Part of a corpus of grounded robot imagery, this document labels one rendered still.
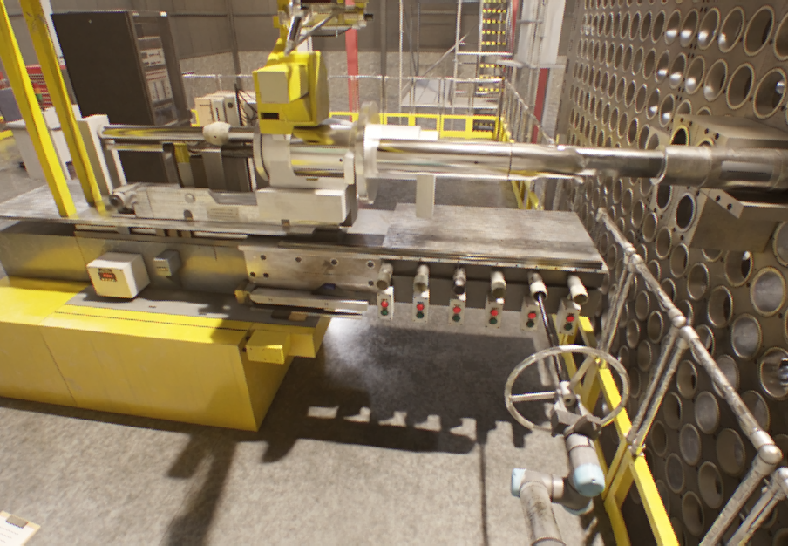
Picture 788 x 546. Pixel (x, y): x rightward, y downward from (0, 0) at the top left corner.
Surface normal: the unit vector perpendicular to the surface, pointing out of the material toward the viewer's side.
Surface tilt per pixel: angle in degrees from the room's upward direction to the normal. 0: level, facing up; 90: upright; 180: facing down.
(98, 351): 90
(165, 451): 0
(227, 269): 90
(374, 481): 0
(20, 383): 90
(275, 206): 90
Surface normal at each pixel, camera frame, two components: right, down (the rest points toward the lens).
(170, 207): -0.13, 0.50
